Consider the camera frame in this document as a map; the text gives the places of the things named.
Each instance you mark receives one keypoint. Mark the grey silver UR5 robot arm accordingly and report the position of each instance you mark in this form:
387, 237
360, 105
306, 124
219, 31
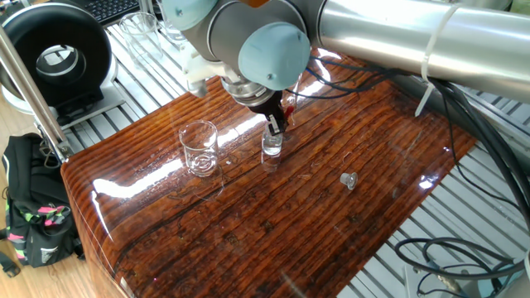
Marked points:
414, 37

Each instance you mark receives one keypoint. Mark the clear glass bottle stopper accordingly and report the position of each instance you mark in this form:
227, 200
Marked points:
349, 180

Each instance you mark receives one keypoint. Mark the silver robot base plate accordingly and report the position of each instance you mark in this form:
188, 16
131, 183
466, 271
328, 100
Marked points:
414, 285

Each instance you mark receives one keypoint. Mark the white device base plate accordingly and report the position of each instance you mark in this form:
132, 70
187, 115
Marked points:
112, 99

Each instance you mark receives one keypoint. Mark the small clear glass bottle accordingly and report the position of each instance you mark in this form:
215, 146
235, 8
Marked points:
272, 147

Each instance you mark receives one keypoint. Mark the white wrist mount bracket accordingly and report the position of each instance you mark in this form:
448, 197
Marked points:
198, 70

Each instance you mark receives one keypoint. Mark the black round blower fan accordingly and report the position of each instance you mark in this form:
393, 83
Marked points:
95, 45

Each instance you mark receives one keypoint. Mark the black backpack with pink print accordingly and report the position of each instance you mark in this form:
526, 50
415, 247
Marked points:
37, 186

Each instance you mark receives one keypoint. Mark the clear glass beaker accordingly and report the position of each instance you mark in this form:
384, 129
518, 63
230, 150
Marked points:
200, 163
296, 93

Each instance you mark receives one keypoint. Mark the glass dropper with red bulb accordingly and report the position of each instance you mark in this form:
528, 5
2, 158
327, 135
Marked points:
289, 111

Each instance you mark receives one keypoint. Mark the aluminium frame beam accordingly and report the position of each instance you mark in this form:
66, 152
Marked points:
29, 91

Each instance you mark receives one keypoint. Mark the glass beaker with water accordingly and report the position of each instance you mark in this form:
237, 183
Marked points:
172, 33

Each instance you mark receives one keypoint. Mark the black computer keyboard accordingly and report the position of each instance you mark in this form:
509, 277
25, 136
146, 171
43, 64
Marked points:
107, 10

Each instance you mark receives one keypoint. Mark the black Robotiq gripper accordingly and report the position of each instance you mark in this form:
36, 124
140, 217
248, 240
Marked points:
267, 107

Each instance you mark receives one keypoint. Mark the wood grain table mat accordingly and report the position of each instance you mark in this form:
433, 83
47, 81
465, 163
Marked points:
290, 227

